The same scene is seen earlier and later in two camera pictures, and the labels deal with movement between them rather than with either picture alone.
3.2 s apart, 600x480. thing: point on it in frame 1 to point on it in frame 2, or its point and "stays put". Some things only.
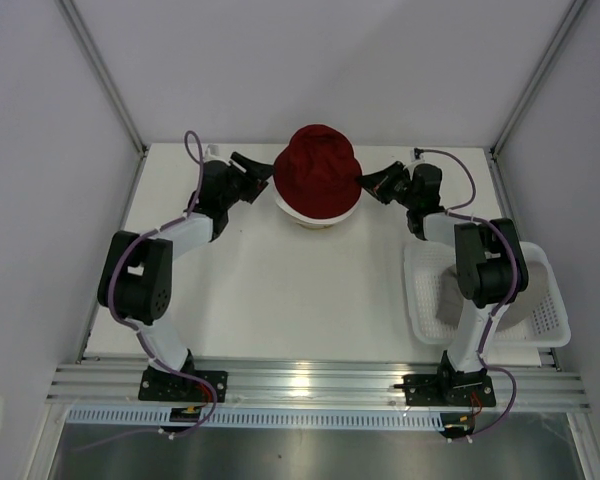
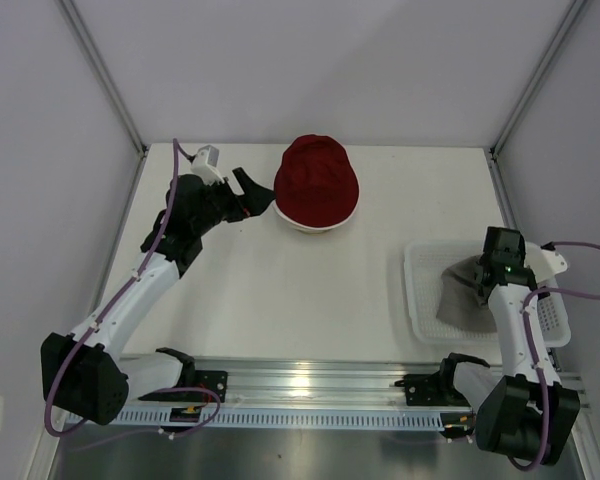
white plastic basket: (546, 326) stays put
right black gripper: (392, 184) to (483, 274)
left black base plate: (162, 387) stays put
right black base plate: (451, 390) stays put
